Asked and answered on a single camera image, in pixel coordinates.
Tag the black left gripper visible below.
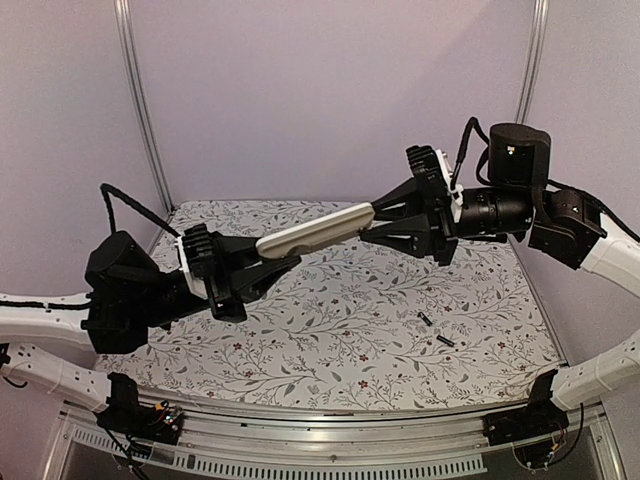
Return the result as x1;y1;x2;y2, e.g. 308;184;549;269
136;233;305;330

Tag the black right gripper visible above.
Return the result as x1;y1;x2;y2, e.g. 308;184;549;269
354;176;533;267

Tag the white remote control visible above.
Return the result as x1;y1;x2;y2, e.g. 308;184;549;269
256;203;375;260

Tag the black battery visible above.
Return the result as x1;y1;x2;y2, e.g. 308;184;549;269
417;312;433;326
436;335;455;347

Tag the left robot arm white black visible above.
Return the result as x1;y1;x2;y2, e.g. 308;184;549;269
1;225;301;434

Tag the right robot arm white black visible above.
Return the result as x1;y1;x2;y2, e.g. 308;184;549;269
359;118;639;295

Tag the floral patterned table mat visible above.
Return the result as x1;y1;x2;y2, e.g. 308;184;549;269
95;199;562;414

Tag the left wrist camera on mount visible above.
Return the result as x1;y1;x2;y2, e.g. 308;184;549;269
177;223;216;300

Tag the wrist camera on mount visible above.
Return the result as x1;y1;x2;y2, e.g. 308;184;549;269
406;145;464;223
177;223;216;300

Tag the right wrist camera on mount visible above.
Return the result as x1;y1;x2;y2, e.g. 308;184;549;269
406;145;464;223

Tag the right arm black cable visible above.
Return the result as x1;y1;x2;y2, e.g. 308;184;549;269
449;117;491;186

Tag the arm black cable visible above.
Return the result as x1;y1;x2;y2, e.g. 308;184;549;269
99;182;182;239
449;117;491;186

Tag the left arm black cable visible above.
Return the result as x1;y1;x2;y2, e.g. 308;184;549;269
99;182;182;239

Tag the front aluminium rail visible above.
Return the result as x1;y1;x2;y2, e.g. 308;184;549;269
58;384;609;464

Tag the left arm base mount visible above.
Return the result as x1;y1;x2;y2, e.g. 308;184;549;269
95;373;184;446

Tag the right aluminium frame post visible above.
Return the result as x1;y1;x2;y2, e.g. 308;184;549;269
515;0;550;124

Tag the aluminium frame post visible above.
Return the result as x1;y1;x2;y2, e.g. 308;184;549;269
515;0;550;124
113;0;175;214

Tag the white slotted cable duct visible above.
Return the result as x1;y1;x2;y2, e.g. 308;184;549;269
72;427;488;479

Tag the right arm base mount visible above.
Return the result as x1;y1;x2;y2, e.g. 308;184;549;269
482;369;569;446

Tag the left aluminium frame post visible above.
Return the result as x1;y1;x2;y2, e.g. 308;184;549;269
113;0;175;214

